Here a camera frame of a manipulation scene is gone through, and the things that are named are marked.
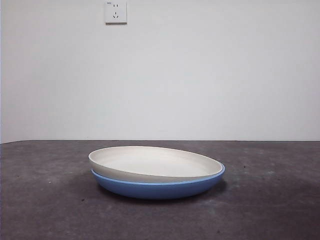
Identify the white round plate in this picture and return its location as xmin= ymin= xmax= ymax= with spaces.
xmin=88 ymin=145 xmax=223 ymax=183

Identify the blue round plate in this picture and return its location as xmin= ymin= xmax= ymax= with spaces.
xmin=91 ymin=163 xmax=227 ymax=200

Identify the white wall power socket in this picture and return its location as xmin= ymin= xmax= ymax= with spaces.
xmin=104 ymin=1 xmax=128 ymax=25

